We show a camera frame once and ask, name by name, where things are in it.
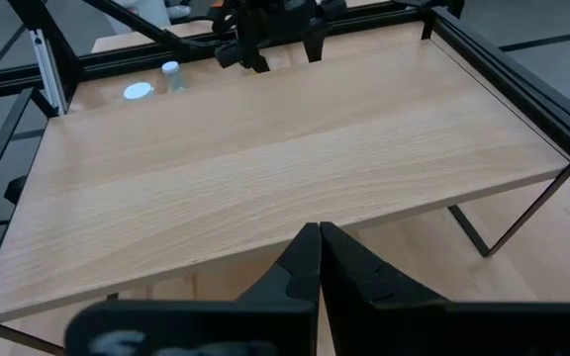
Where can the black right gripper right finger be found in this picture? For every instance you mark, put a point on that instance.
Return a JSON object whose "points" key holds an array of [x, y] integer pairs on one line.
{"points": [[389, 326]]}

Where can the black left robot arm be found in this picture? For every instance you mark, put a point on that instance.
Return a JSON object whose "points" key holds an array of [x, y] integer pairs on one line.
{"points": [[275, 17]]}

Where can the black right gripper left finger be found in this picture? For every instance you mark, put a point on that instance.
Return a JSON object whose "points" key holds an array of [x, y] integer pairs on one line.
{"points": [[265, 326]]}

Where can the wooden shelf black metal legs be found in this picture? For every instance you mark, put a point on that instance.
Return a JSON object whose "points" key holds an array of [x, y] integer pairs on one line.
{"points": [[275, 163]]}

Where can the silver aluminium extrusion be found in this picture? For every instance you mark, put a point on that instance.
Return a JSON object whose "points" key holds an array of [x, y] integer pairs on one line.
{"points": [[45, 64]]}

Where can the white melatonin bottle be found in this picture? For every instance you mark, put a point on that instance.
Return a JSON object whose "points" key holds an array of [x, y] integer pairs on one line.
{"points": [[138, 91]]}

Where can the black aluminium table frame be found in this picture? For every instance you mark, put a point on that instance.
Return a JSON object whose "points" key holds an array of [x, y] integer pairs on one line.
{"points": [[512, 74]]}

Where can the clear pill bottle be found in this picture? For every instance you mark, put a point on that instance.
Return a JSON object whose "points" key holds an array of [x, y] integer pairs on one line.
{"points": [[172, 79]]}

